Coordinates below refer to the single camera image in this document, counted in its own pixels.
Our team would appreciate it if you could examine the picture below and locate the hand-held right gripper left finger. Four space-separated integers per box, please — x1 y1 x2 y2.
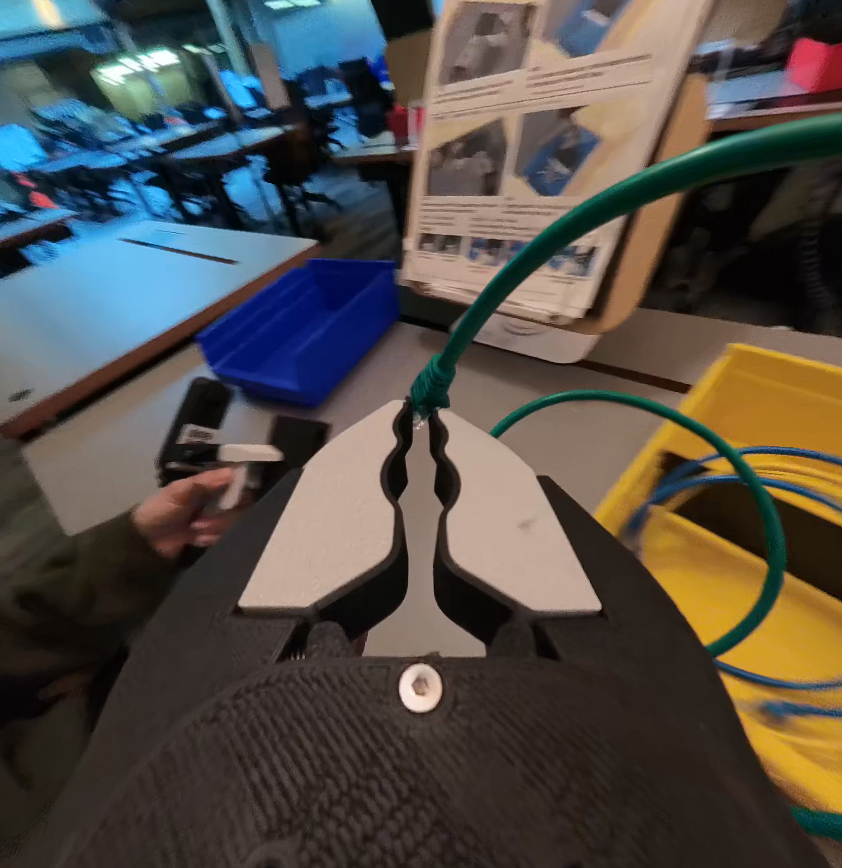
238 400 412 638

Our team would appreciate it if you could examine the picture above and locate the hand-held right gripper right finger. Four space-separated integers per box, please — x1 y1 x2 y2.
431 407 605 645

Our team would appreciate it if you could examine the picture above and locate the green ethernet cable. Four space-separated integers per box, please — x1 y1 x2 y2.
409 110 842 842

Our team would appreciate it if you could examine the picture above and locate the yellow divided plastic bin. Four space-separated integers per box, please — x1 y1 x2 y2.
592 342 842 818

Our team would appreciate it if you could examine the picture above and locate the blue ethernet cable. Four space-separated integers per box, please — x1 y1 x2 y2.
623 444 842 730

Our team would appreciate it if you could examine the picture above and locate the person's left forearm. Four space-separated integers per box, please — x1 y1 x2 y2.
0 434 191 733

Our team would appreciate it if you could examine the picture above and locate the person's left hand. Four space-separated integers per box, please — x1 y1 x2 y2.
132 467 242 558

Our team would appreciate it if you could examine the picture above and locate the blue plastic bin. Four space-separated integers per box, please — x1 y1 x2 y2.
196 258 403 409

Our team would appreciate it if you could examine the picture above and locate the grey work table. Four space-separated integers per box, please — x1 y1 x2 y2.
0 218 322 438

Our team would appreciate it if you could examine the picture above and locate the white clipboard stand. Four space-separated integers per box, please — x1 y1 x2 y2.
450 317 603 365

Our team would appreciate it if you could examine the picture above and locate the brown clipboard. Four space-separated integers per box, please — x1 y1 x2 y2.
383 0 724 336

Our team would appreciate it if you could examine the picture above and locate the printed instruction sheet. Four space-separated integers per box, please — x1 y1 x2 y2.
399 0 717 323

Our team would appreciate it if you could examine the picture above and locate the red plastic bin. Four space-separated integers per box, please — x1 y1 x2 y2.
786 37 842 94

